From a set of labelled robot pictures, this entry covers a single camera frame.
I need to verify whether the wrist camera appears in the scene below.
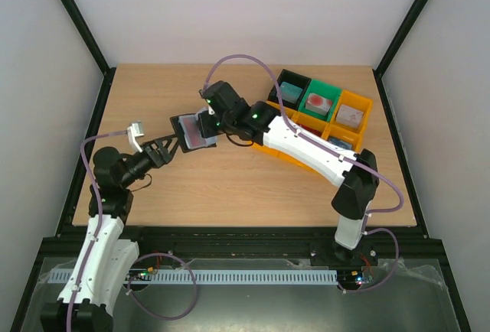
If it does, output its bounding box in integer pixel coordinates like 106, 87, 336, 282
199, 88, 215, 115
126, 121, 145, 153

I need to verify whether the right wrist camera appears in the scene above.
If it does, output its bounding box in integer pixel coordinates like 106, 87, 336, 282
199, 88, 215, 115

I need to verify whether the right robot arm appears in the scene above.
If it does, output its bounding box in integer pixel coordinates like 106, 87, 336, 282
198, 80, 379, 265

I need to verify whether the purple cable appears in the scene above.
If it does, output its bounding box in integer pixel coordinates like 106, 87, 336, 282
204, 54, 405, 297
64, 128, 129, 332

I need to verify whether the red VIP card stack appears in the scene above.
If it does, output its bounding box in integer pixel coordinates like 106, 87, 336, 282
303, 127, 322, 137

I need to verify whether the slotted cable duct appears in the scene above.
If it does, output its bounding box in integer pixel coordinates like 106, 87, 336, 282
47, 268, 339, 284

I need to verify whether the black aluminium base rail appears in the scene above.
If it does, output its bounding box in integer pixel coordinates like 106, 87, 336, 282
41, 226, 445, 268

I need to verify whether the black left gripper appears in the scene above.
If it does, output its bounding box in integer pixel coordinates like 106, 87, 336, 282
120, 133, 184, 188

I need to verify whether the white red circle card stack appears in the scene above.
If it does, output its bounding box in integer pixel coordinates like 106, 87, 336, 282
305, 93, 333, 116

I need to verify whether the yellow bin front right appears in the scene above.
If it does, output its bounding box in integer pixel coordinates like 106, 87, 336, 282
315, 124, 362, 153

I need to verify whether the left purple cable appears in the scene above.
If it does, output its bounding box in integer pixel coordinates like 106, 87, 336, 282
64, 128, 129, 332

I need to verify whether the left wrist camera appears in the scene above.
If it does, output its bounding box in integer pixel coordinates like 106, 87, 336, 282
126, 121, 145, 153

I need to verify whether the yellow bin back right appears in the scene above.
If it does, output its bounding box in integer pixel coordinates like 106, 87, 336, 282
330, 90, 373, 135

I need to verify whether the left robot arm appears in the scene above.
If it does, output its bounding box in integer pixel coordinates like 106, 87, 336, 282
40, 134, 178, 331

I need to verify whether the black leather card holder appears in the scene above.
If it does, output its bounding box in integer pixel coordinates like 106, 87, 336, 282
170, 108, 217, 153

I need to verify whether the blue card stack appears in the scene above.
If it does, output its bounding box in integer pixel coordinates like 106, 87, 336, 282
327, 136, 353, 151

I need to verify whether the white pink card stack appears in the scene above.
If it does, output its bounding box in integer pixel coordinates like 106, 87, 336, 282
335, 104, 364, 129

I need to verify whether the teal card stack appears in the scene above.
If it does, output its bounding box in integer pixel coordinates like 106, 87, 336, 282
279, 82, 302, 104

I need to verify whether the yellow bin front left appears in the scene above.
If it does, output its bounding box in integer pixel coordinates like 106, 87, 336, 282
252, 101, 296, 162

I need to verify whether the green bin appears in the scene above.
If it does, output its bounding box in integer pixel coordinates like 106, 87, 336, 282
299, 80, 341, 122

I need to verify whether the yellow bin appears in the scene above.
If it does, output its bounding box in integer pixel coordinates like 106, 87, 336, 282
315, 124, 362, 153
252, 101, 296, 162
330, 90, 373, 135
279, 112, 331, 172

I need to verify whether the red card in holder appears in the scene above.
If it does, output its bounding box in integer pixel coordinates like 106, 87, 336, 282
180, 116, 206, 149

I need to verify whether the left frame post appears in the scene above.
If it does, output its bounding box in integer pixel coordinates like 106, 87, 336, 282
40, 0, 116, 76

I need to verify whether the yellow bin front middle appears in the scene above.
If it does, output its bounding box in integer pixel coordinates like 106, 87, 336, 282
279, 112, 331, 172

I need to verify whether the black bin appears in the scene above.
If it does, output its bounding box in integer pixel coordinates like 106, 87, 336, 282
277, 69, 312, 110

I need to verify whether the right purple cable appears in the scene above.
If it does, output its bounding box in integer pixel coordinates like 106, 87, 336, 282
204, 54, 405, 297

